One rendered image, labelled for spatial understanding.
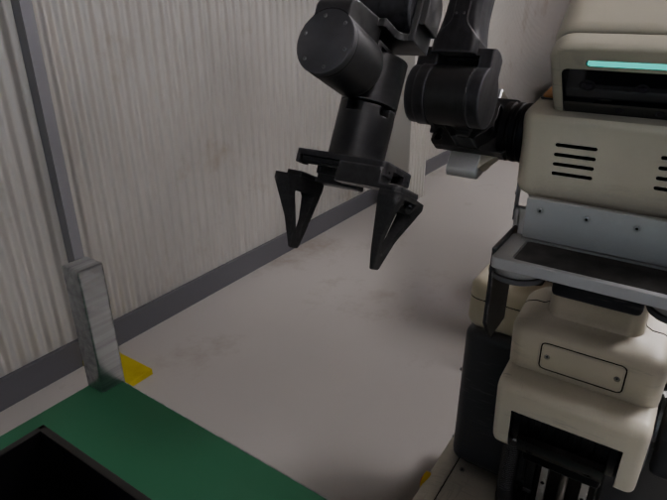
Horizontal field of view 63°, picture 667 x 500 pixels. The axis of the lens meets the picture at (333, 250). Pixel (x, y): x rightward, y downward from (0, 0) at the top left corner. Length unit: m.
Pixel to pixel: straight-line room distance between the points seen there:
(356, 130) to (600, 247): 0.41
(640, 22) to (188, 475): 0.66
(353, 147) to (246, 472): 0.32
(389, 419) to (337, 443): 0.22
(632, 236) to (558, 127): 0.17
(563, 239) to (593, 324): 0.17
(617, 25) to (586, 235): 0.26
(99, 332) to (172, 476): 0.18
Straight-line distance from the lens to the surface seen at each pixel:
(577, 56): 0.72
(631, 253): 0.80
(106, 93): 2.30
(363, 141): 0.53
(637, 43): 0.71
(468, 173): 0.85
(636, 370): 0.91
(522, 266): 0.74
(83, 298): 0.62
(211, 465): 0.56
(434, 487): 1.46
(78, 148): 2.25
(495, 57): 0.75
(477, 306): 1.23
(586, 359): 0.91
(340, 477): 1.84
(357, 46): 0.48
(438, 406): 2.12
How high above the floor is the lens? 1.34
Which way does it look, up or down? 24 degrees down
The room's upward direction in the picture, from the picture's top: straight up
